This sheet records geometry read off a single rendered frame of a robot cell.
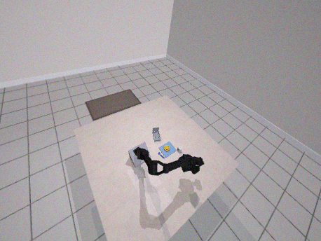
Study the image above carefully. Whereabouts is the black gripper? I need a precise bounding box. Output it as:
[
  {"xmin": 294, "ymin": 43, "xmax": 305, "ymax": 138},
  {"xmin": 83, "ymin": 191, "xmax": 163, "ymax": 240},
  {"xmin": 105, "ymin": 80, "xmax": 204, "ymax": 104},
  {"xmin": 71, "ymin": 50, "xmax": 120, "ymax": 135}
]
[{"xmin": 182, "ymin": 167, "xmax": 191, "ymax": 172}]

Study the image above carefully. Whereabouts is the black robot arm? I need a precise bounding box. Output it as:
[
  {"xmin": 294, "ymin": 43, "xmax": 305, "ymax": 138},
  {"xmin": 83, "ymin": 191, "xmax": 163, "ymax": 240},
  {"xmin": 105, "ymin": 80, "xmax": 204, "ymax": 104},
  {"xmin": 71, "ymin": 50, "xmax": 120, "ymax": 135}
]
[{"xmin": 133, "ymin": 147, "xmax": 203, "ymax": 176}]

